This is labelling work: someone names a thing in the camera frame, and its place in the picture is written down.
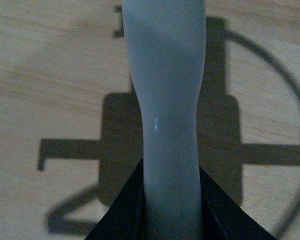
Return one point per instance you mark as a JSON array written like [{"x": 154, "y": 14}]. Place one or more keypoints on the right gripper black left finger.
[{"x": 125, "y": 218}]

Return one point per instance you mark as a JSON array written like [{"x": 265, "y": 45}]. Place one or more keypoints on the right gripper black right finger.
[{"x": 223, "y": 219}]

